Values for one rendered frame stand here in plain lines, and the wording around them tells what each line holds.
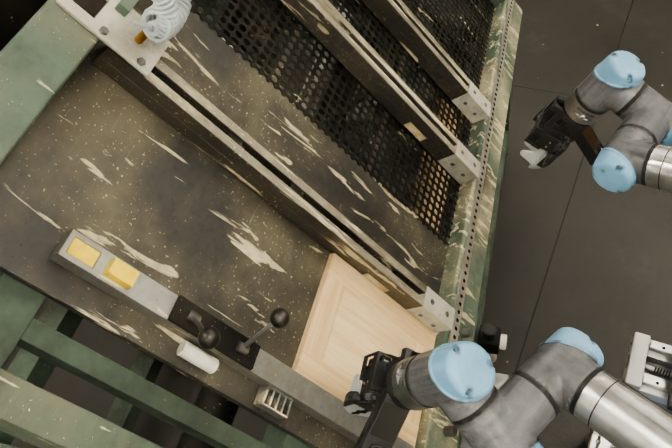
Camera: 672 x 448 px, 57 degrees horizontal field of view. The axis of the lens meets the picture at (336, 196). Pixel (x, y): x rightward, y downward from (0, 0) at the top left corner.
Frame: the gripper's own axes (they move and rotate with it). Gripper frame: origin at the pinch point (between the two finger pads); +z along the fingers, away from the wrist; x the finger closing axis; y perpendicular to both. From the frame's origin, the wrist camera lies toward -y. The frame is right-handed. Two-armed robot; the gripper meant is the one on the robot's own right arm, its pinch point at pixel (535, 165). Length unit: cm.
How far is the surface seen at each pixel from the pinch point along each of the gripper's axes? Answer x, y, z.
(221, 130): 32, 64, 3
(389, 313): 35, 10, 35
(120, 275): 71, 61, -3
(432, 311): 28.0, 0.1, 35.9
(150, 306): 71, 54, 3
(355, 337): 47, 16, 31
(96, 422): 91, 50, 0
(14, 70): 56, 89, -20
